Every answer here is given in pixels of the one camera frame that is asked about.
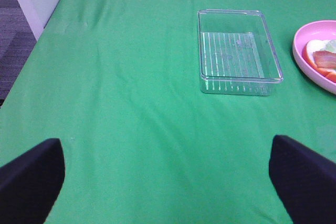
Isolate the pink round plate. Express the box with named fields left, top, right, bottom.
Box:
left=292, top=20, right=335, bottom=94

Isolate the green lettuce leaf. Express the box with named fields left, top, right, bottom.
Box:
left=325, top=39, right=336, bottom=53

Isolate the left clear plastic container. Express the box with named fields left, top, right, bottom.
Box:
left=197, top=9, right=283, bottom=96

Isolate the toast bread slice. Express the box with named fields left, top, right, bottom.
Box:
left=302, top=39, right=335, bottom=83

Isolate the green tablecloth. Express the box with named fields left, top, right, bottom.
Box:
left=1, top=0, right=335, bottom=223

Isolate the bacon strip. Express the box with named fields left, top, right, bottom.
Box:
left=313, top=50, right=336, bottom=69

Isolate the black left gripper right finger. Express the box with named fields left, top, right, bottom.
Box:
left=268, top=135, right=335, bottom=223

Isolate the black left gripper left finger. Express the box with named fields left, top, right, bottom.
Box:
left=1, top=138, right=65, bottom=223

